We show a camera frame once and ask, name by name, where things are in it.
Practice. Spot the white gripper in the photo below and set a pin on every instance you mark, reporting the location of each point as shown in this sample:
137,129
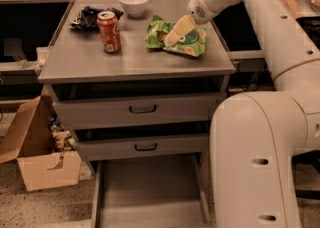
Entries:
199,12

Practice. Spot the green rice chip bag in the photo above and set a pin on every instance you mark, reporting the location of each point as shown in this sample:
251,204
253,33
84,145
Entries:
182,37

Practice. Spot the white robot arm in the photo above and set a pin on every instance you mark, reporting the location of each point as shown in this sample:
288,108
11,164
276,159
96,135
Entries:
254,135

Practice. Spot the grey drawer cabinet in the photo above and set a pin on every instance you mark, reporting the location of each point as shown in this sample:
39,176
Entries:
78,68

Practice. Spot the grey top drawer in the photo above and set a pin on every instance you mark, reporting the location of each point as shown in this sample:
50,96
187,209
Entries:
135,111

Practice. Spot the grey drawer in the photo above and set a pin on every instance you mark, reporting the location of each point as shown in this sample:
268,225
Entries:
135,111
143,147
150,192

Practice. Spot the black crumpled snack bag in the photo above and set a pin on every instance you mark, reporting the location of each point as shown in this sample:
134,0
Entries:
87,17

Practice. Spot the grey middle drawer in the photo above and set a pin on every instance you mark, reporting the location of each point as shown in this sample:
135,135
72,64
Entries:
143,147

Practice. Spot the grey bottom drawer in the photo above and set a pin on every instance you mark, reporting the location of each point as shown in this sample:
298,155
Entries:
150,192

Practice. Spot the white ceramic bowl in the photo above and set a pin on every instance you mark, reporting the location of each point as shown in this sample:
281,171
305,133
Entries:
134,8

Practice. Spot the red soda can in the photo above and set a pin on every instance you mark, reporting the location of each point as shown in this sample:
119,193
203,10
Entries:
110,35

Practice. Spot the snack packets in box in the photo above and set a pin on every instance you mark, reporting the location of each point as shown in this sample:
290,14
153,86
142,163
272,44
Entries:
63,140

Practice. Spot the black office chair base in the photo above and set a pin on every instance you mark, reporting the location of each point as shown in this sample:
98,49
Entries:
306,171

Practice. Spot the brown cardboard box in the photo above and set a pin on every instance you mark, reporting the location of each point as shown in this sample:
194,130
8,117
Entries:
29,141

